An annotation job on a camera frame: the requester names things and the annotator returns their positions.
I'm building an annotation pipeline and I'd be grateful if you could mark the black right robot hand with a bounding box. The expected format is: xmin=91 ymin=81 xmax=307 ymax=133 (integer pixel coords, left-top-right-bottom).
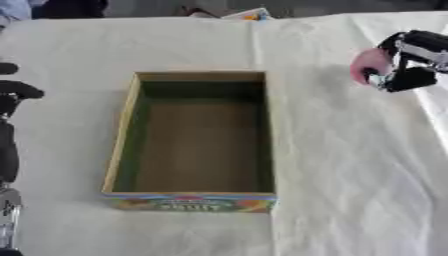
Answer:
xmin=362 ymin=29 xmax=448 ymax=93

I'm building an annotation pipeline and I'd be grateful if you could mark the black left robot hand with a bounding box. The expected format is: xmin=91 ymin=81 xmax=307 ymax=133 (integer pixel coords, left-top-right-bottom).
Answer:
xmin=0 ymin=62 xmax=46 ymax=184

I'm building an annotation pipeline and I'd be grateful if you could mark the pink round toy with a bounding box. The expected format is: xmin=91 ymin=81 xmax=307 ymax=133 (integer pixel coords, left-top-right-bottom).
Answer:
xmin=348 ymin=47 xmax=396 ymax=86

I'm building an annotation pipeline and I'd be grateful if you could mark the open cardboard box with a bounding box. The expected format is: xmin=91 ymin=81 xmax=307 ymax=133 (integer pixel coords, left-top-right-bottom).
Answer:
xmin=99 ymin=69 xmax=280 ymax=214

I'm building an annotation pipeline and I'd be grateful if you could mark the person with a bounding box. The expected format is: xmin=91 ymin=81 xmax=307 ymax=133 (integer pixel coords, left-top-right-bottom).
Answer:
xmin=0 ymin=0 xmax=111 ymax=29

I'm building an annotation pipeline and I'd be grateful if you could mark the colourful printed card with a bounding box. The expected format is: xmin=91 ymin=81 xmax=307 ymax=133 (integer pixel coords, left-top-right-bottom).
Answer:
xmin=218 ymin=7 xmax=275 ymax=22

